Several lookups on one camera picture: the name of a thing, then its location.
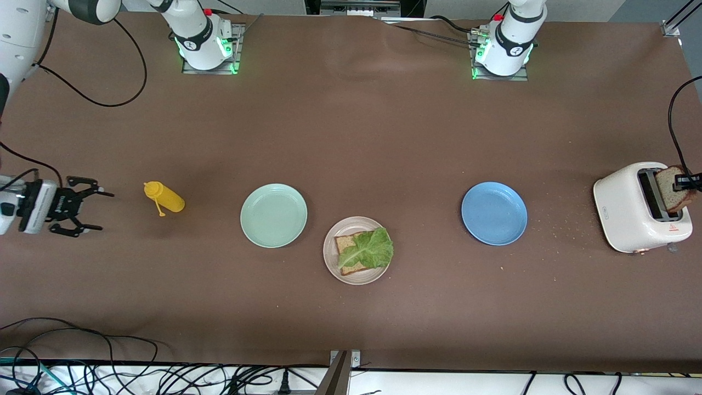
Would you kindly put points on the yellow mustard squeeze bottle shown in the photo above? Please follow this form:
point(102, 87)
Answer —
point(170, 200)

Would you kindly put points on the aluminium corner bracket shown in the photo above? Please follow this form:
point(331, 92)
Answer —
point(670, 28)

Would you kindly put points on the brown bread slice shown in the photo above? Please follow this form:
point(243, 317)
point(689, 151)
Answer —
point(344, 244)
point(668, 195)

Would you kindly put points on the white toaster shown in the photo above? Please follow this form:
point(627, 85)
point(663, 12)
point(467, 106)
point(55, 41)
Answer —
point(622, 211)

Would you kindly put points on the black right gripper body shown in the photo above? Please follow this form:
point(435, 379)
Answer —
point(61, 205)

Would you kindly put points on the blue plate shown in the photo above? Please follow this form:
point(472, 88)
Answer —
point(494, 213)

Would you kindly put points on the beige plate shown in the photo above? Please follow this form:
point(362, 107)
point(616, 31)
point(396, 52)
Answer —
point(356, 278)

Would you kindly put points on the grey metal table bracket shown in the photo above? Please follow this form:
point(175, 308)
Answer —
point(337, 378)

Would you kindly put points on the mint green plate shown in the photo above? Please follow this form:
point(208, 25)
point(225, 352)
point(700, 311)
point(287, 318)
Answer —
point(273, 215)

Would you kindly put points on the black power plug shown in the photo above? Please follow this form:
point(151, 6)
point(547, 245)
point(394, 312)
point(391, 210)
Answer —
point(284, 384)

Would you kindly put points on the grey power strip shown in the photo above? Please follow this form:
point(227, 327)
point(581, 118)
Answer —
point(359, 8)

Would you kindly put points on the green lettuce leaf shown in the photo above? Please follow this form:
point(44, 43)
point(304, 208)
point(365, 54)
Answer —
point(370, 249)

